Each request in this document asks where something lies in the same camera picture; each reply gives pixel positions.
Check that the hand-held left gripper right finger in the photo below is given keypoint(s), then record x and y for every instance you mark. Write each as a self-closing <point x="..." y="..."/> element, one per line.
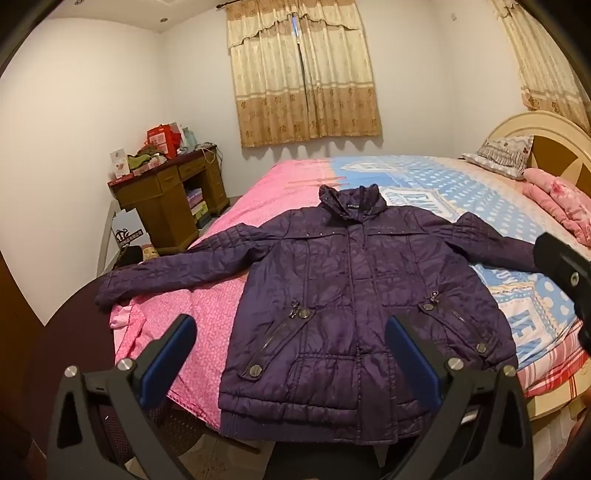
<point x="413" y="364"/>

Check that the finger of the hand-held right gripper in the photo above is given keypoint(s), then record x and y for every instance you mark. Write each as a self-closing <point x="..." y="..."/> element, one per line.
<point x="561" y="267"/>

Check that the grey fringed pillow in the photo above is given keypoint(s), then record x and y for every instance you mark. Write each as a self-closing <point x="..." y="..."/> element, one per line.
<point x="501" y="157"/>

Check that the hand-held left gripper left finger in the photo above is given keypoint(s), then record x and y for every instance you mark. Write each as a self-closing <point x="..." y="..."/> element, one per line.
<point x="168" y="355"/>

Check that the beige patterned window curtain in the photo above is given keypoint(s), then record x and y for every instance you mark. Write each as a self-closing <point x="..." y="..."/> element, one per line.
<point x="300" y="92"/>

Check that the dark mesh chair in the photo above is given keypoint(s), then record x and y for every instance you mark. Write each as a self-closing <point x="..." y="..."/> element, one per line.
<point x="69" y="323"/>

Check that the red gift bag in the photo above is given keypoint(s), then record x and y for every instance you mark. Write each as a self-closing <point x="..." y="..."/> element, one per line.
<point x="162" y="141"/>

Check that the stack of boxes under desk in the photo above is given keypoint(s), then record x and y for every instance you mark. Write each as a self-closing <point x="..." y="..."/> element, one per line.
<point x="197" y="205"/>

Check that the white box with black print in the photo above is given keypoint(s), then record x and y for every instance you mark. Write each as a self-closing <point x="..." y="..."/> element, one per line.
<point x="129" y="230"/>

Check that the beige patterned side curtain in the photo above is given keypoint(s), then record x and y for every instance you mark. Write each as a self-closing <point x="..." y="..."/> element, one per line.
<point x="540" y="60"/>

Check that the brown wooden desk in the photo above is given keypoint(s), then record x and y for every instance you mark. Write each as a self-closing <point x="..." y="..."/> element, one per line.
<point x="157" y="203"/>

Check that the pink bed sheet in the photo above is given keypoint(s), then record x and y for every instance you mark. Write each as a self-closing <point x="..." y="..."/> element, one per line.
<point x="286" y="189"/>

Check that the white gift box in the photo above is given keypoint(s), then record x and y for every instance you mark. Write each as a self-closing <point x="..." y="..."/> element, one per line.
<point x="119" y="164"/>

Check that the purple quilted jacket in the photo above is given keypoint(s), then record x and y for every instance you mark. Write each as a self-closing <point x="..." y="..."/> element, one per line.
<point x="351" y="300"/>

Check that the blue printed bed sheet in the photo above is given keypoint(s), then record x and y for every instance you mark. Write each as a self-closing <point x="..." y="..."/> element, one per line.
<point x="438" y="194"/>

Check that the cream wooden bed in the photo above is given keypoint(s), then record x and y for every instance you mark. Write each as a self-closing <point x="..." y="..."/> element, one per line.
<point x="554" y="152"/>

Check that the pale green bag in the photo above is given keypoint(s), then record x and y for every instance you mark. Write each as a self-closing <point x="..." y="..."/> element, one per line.
<point x="189" y="137"/>

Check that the pink floral folded blanket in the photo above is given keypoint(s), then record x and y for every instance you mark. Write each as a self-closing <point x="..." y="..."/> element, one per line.
<point x="558" y="198"/>

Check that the green cloth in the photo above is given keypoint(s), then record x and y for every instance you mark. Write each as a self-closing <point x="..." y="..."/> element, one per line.
<point x="138" y="160"/>

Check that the brown wooden door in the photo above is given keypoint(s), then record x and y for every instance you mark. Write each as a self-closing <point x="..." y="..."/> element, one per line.
<point x="14" y="323"/>

